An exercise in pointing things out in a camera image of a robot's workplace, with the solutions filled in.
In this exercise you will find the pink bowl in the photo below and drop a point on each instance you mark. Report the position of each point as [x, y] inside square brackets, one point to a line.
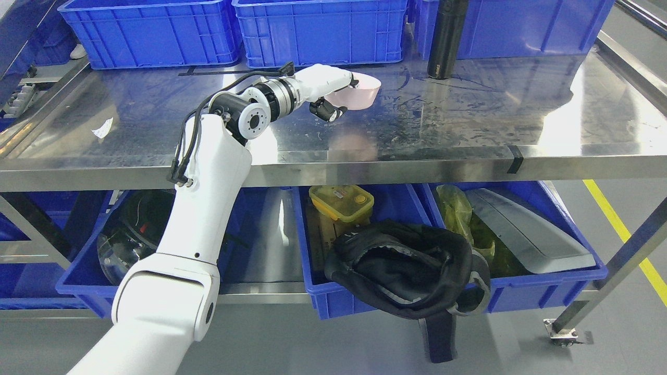
[359, 97]

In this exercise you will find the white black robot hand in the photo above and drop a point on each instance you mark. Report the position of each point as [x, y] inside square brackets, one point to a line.
[312, 84]

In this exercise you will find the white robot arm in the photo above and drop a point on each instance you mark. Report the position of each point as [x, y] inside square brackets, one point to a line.
[166, 301]

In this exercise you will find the yellow lunch box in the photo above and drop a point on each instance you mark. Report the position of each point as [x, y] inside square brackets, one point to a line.
[344, 203]

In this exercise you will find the blue bin with helmet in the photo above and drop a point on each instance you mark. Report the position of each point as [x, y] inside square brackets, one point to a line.
[84, 278]

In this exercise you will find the blue crate top left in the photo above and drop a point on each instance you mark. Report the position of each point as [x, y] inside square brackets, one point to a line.
[147, 34]

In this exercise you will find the blue crate top right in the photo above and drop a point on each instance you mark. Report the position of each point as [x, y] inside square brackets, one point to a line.
[502, 29]

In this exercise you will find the black bag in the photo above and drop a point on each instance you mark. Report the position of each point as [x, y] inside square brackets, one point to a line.
[415, 272]

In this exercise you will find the blue bin lower right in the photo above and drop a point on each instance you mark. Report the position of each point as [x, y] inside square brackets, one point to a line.
[512, 286]

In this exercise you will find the black thermos bottle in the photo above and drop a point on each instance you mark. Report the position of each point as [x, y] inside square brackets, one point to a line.
[449, 24]

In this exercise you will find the grey plastic panel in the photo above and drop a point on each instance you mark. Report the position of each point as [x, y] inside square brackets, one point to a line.
[539, 245]

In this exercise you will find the yellow green plastic bag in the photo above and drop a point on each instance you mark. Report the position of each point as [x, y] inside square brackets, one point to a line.
[457, 213]

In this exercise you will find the blue bin lower middle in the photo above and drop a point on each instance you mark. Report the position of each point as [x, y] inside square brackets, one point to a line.
[398, 202]

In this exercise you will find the blue crate top middle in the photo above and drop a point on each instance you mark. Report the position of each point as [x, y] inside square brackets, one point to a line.
[334, 33]

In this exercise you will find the black helmet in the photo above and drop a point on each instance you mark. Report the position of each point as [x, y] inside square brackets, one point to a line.
[133, 231]

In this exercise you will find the blue crate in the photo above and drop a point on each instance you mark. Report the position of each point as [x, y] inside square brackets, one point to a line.
[502, 29]
[334, 33]
[147, 34]

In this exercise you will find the steel table frame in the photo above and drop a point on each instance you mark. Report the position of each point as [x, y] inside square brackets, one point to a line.
[601, 116]

